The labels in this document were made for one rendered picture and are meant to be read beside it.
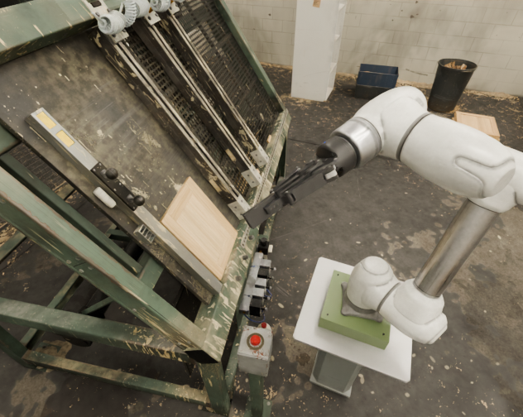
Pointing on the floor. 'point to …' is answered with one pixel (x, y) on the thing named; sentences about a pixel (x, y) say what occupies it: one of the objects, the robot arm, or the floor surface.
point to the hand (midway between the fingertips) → (262, 210)
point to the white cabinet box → (316, 47)
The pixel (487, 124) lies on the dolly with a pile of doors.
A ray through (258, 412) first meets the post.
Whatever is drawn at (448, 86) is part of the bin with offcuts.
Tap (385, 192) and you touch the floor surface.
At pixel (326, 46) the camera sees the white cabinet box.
